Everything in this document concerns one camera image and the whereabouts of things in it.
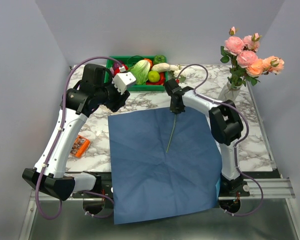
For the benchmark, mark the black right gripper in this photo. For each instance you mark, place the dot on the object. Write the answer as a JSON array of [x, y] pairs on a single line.
[[176, 110]]

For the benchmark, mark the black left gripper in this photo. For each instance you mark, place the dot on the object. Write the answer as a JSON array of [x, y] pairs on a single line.
[[120, 99]]

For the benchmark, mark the blue wrapping paper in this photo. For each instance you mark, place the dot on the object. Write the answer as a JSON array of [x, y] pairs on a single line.
[[150, 184]]

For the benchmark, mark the pink artificial rose stem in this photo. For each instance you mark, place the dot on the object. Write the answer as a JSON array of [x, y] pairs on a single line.
[[232, 47]]

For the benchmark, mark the pink single rose stem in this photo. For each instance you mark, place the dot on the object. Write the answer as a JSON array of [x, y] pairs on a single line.
[[245, 59]]

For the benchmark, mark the peach artificial rose stem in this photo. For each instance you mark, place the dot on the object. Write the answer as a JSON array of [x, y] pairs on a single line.
[[272, 64]]

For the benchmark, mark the pink artificial flower bouquet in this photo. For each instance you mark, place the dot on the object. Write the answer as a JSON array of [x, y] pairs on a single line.
[[172, 132]]

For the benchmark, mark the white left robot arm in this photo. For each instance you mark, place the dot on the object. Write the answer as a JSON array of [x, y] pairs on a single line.
[[69, 123]]

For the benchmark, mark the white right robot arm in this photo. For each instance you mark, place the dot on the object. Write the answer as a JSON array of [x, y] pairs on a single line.
[[225, 124]]

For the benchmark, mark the white ribbed vase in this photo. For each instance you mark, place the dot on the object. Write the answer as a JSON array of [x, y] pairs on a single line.
[[229, 92]]

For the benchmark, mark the red toy chili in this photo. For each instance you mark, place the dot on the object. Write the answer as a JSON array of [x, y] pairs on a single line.
[[160, 82]]

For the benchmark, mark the purple toy onion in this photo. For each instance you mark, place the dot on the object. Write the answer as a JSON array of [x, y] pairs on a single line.
[[115, 65]]

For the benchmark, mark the red toy pepper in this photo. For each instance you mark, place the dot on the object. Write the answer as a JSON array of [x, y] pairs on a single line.
[[123, 68]]

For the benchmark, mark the green toy lime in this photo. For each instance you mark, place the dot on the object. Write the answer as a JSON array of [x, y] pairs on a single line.
[[153, 76]]

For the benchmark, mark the green plastic basket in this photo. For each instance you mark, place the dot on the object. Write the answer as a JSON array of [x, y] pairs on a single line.
[[129, 61]]

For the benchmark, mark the beige toy potato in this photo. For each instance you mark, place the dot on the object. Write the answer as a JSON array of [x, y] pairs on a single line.
[[161, 67]]

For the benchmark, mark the green toy cabbage leaf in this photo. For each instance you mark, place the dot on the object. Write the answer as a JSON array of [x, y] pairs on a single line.
[[140, 71]]

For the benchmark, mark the green toy bell pepper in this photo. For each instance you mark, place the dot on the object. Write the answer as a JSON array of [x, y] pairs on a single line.
[[158, 59]]

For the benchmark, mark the orange toy carrot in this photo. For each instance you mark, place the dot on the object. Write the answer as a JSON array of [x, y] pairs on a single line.
[[150, 62]]

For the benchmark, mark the orange snack box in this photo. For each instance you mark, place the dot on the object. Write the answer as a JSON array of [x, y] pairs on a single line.
[[80, 146]]

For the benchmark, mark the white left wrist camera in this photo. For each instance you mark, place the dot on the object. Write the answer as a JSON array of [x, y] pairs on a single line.
[[123, 80]]

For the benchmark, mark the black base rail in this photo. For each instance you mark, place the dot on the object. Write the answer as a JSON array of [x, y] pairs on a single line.
[[100, 183]]

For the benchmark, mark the aluminium frame rail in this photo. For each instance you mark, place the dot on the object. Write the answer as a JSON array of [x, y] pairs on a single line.
[[267, 188]]

